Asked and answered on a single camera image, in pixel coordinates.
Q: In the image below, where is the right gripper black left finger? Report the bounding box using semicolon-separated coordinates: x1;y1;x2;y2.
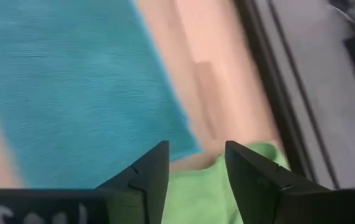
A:
95;139;171;224

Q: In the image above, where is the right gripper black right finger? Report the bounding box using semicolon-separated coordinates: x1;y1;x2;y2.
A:
224;139;333;224

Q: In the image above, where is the darker green microfiber towel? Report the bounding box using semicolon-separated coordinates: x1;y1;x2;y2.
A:
161;141;290;224

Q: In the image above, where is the teal microfiber towel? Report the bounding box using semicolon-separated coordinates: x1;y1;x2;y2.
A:
0;0;204;190

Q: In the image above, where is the black aluminium table frame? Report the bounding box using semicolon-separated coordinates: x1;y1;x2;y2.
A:
233;0;342;190

